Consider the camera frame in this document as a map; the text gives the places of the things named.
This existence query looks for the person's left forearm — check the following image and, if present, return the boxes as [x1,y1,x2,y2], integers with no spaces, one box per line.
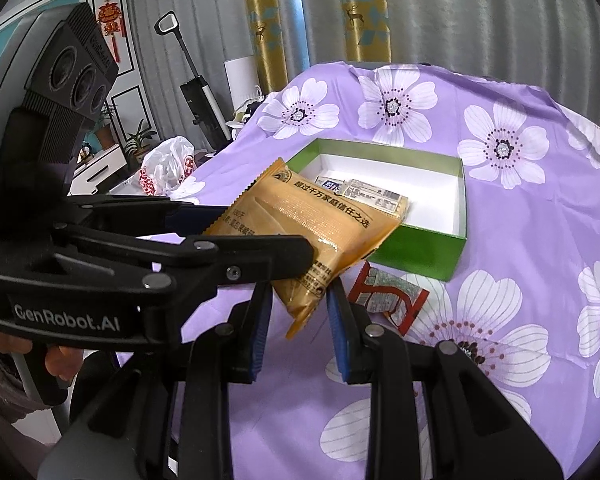
[0,347,43,428]

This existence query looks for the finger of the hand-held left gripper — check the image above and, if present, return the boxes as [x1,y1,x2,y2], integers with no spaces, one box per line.
[55,224,315,301]
[62,194,233,236]

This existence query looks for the upright vacuum cleaner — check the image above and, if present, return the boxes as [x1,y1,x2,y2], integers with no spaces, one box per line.
[153,12,231,148]

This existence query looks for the white blue snack packet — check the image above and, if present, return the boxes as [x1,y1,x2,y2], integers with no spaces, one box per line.
[314,174,351,195]

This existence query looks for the red knot wall ornament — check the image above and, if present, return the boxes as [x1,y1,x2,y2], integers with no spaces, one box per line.
[96,0,127,63]

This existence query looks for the white red plastic bag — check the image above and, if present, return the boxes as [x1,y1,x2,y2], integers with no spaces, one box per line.
[139,135,207,198]

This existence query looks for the purple floral bedsheet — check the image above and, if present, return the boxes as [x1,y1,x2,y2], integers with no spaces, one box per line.
[115,62,600,480]

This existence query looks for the person's left hand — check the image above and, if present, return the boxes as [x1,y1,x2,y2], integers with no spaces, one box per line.
[0,317,87,383]

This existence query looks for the grey yellow curtain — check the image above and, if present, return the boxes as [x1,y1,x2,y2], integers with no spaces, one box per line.
[127,0,600,126]

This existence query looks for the white tv cabinet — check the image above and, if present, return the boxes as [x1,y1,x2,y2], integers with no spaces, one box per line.
[67,142,131,196]

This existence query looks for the green cardboard box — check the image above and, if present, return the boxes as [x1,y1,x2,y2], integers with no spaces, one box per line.
[285,138,470,282]

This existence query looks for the red white snack packet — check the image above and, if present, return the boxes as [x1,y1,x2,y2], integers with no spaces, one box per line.
[347,261,430,335]

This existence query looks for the white board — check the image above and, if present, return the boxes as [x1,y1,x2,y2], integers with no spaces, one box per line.
[224,55,261,111]

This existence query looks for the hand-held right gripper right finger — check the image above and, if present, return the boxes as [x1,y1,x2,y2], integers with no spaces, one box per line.
[325,280,565,480]

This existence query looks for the orange snack packet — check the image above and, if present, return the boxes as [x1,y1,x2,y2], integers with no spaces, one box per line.
[202,157,411,341]

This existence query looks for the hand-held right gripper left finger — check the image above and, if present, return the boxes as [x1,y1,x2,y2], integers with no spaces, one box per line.
[37,284,276,480]

